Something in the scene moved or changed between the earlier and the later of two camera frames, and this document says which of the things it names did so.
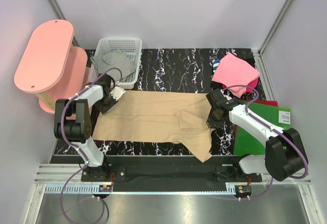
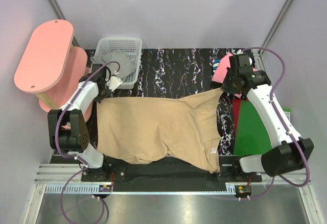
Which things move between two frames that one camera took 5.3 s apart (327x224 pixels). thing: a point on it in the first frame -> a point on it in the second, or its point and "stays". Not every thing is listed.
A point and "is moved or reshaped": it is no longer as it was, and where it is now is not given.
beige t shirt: x=170 y=117 is moved or reshaped
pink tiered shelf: x=51 y=68 stays
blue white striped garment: x=215 y=63 stays
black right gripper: x=211 y=123 -> x=225 y=86
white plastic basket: x=129 y=45 stays
